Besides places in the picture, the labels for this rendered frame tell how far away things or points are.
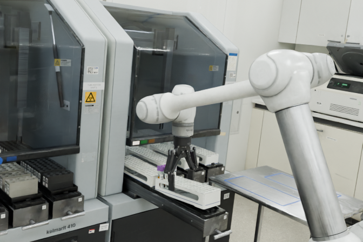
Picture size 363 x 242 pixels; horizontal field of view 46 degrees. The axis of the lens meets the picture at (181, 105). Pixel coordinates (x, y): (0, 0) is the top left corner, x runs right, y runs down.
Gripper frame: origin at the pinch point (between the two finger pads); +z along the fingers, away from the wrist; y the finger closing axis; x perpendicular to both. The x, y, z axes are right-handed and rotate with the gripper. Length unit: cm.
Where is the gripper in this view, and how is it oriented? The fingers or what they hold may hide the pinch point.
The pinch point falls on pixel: (181, 183)
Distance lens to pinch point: 182.5
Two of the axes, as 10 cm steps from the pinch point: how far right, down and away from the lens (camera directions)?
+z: -0.3, 10.0, 0.9
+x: -6.8, -0.9, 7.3
